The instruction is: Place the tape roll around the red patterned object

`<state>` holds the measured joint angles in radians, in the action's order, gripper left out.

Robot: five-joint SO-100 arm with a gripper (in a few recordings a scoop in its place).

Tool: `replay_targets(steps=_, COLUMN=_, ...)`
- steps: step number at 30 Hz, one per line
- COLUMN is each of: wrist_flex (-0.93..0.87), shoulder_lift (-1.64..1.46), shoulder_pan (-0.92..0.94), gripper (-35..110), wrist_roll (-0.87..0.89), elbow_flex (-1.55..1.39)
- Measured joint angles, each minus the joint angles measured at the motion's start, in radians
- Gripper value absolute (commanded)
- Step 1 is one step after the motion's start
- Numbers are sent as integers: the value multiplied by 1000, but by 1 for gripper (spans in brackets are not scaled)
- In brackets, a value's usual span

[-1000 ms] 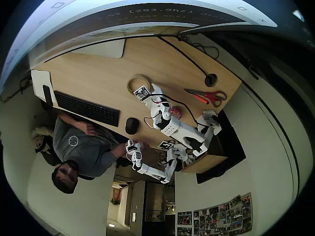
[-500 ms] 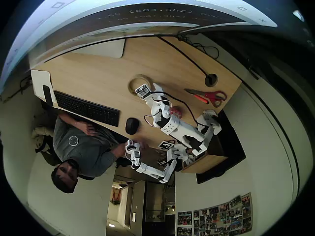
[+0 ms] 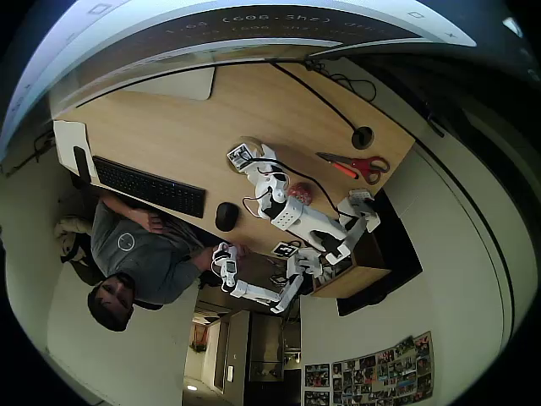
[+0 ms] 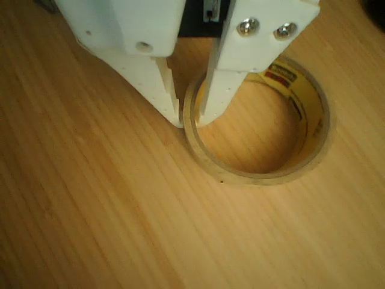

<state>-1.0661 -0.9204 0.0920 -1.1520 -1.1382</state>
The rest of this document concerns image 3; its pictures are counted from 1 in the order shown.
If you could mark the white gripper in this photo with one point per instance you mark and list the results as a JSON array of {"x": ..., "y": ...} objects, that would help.
[{"x": 256, "y": 168}]

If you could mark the beige masking tape roll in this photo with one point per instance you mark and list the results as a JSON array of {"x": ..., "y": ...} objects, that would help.
[{"x": 252, "y": 141}]

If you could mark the white leader arm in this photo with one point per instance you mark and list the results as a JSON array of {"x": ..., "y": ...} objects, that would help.
[{"x": 258, "y": 292}]

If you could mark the person's right forearm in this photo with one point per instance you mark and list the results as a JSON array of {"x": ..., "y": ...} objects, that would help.
[{"x": 207, "y": 259}]

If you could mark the person's left forearm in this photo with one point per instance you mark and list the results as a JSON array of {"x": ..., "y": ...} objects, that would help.
[{"x": 124, "y": 207}]

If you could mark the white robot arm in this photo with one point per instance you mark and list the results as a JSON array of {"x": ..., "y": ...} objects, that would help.
[{"x": 313, "y": 220}]

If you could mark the person's right hand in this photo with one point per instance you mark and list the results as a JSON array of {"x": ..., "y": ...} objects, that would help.
[{"x": 241, "y": 250}]

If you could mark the person's left hand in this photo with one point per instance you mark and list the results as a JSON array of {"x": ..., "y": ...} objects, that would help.
[{"x": 154, "y": 222}]

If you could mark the black computer mouse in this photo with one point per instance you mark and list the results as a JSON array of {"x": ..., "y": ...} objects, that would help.
[{"x": 227, "y": 216}]

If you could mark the orange craft knife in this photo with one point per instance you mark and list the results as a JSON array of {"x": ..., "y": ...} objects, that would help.
[{"x": 345, "y": 170}]

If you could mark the black white marker tag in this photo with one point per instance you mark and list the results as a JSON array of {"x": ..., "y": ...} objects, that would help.
[{"x": 284, "y": 249}]

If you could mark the white perforated controller holder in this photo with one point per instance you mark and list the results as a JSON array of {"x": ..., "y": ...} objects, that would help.
[{"x": 360, "y": 195}]

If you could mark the silver monitor stand base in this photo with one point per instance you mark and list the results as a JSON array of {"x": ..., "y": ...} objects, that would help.
[{"x": 177, "y": 86}]

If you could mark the black keyboard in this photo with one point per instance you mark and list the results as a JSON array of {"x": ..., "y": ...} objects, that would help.
[{"x": 148, "y": 186}]

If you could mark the large curved monitor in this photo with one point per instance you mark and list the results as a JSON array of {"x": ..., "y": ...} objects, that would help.
[{"x": 253, "y": 25}]

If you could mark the man in grey t-shirt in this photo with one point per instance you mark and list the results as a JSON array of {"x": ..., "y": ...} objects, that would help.
[{"x": 143, "y": 254}]

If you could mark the black side cabinet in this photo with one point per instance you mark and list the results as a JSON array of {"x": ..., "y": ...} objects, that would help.
[{"x": 397, "y": 262}]

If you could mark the dark glass cabinet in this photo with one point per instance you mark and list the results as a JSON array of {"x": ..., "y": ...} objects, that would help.
[{"x": 266, "y": 338}]

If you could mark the black phone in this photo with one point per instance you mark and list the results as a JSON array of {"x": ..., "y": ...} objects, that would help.
[{"x": 81, "y": 162}]

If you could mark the white notebook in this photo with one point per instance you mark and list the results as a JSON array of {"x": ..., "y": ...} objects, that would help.
[{"x": 67, "y": 139}]

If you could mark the beige cloth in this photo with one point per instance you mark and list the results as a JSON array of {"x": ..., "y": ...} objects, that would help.
[{"x": 69, "y": 228}]

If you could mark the small photo sheet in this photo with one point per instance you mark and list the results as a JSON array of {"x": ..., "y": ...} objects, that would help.
[
  {"x": 317, "y": 375},
  {"x": 317, "y": 398}
]

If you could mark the large photo collage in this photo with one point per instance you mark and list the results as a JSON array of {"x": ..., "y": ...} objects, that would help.
[{"x": 384, "y": 372}]

